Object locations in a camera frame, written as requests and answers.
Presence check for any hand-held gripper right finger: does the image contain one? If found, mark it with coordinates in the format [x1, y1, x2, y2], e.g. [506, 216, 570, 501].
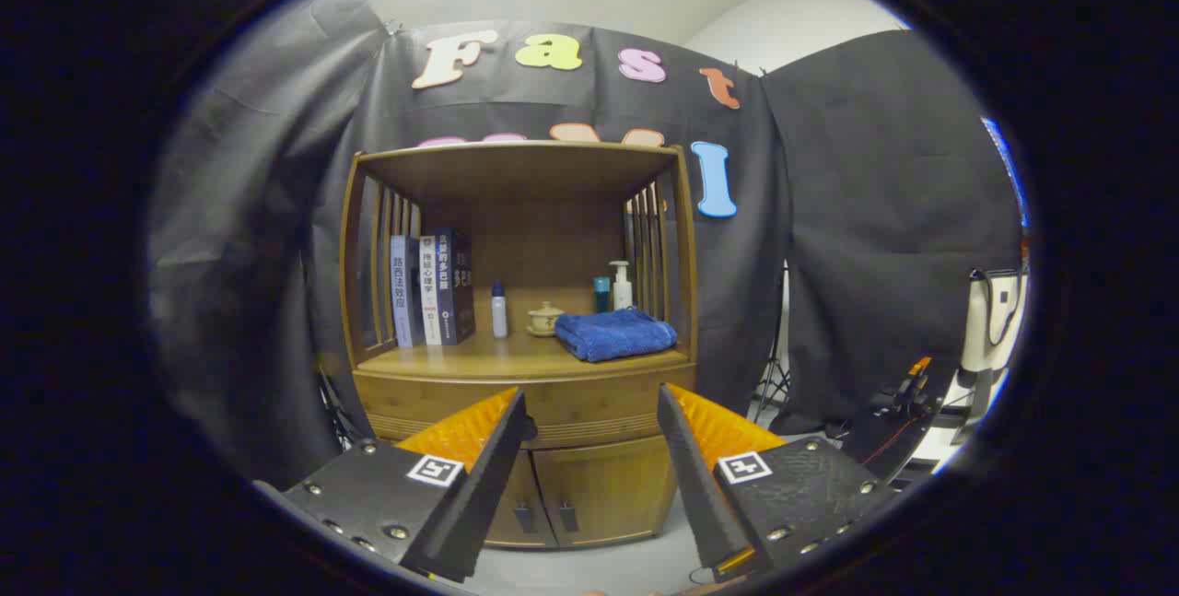
[656, 382, 901, 583]

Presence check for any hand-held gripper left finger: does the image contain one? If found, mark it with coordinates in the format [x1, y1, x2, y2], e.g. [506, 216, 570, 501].
[261, 386, 538, 583]

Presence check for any wooden drawer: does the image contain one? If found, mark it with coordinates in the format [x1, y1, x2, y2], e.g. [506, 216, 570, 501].
[353, 362, 698, 450]

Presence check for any wooden countertop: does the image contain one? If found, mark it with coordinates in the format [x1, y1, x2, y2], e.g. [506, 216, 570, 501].
[355, 329, 692, 381]

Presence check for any wooden cabinet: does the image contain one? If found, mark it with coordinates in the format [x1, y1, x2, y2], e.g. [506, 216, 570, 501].
[339, 141, 698, 549]

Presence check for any black light stand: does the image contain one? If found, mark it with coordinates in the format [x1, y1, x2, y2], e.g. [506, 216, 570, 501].
[753, 264, 795, 424]

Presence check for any folded blue towel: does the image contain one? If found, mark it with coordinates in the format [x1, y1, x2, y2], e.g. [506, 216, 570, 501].
[554, 308, 679, 364]

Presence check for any black equipment case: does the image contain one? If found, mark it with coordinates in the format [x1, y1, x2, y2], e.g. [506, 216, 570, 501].
[843, 373, 959, 486]

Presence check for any white spine book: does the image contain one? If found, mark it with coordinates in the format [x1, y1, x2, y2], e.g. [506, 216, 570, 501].
[420, 233, 446, 345]

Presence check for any dark navy book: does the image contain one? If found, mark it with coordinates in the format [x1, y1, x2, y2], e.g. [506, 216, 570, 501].
[435, 228, 476, 345]

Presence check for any light blue book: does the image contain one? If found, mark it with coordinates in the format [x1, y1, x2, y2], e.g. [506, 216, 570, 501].
[391, 235, 425, 348]

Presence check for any white box with black cable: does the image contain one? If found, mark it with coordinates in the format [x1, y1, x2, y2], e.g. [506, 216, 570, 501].
[961, 269, 1028, 374]

